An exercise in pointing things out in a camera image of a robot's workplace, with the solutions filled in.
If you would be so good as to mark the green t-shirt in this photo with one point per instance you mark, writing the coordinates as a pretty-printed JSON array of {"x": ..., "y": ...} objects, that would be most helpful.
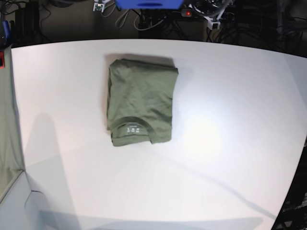
[{"x": 139, "y": 102}]

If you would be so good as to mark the white power strip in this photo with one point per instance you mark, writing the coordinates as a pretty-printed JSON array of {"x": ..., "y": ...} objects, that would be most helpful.
[{"x": 188, "y": 13}]

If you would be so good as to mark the blue box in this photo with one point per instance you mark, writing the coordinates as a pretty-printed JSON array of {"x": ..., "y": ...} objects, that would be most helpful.
[{"x": 149, "y": 4}]

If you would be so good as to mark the green cloth at left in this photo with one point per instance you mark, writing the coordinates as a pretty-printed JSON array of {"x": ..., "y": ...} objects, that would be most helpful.
[{"x": 11, "y": 156}]

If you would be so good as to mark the red device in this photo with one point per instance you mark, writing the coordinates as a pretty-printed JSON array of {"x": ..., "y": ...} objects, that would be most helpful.
[{"x": 2, "y": 60}]

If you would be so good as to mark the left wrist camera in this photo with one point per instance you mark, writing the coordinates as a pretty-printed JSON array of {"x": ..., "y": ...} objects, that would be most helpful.
[{"x": 213, "y": 25}]

